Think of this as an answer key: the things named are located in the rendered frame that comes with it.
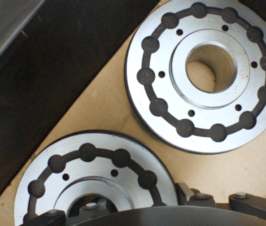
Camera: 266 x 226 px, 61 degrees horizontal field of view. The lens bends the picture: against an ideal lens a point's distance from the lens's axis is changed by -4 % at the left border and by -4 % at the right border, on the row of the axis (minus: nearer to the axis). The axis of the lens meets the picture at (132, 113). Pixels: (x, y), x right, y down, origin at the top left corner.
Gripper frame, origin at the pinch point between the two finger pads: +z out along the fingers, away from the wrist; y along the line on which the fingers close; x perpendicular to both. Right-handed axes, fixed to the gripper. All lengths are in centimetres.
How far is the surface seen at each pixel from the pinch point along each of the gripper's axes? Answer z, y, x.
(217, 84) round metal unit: 1.8, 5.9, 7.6
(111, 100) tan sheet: 2.4, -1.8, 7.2
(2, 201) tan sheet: 2.3, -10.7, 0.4
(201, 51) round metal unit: 0.1, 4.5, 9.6
